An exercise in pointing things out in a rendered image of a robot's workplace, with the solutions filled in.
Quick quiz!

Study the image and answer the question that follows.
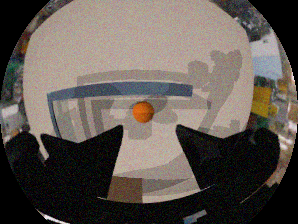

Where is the translucent orange ball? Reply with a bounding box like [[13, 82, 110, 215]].
[[137, 105, 154, 124]]

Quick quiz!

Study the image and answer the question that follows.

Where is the brown ball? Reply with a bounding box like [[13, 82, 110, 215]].
[[132, 101, 152, 120]]

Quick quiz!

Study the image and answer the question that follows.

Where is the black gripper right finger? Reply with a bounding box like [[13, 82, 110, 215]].
[[176, 124, 253, 190]]

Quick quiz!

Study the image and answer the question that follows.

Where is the clear l-shaped low wall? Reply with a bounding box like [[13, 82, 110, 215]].
[[52, 99, 78, 143]]

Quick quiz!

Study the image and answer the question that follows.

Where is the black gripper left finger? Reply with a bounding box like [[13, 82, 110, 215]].
[[40, 124, 124, 198]]

